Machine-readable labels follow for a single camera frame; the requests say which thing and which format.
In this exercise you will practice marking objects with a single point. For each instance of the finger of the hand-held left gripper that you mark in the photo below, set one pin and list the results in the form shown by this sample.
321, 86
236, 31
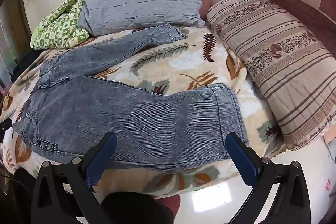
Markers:
5, 125

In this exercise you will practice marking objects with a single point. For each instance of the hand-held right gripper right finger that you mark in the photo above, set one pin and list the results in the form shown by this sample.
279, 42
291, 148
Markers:
241, 161

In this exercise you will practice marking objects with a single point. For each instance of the blue denim pants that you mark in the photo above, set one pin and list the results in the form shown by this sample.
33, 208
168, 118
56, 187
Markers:
131, 121

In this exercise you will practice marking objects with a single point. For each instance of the dark cloth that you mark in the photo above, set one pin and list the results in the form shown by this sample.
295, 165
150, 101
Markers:
136, 209

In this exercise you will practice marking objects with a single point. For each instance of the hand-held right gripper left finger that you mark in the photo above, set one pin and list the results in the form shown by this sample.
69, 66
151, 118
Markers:
102, 158

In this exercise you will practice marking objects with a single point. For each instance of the green patterned blanket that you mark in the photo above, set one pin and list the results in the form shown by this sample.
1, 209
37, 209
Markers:
60, 27

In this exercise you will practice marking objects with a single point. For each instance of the red dotted mat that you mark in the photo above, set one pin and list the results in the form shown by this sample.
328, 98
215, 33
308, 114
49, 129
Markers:
170, 204

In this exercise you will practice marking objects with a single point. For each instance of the striped beige pillow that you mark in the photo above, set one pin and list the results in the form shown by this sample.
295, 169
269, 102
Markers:
283, 61

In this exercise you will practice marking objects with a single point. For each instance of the leaf print bed blanket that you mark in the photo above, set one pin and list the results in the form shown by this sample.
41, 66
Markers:
178, 61

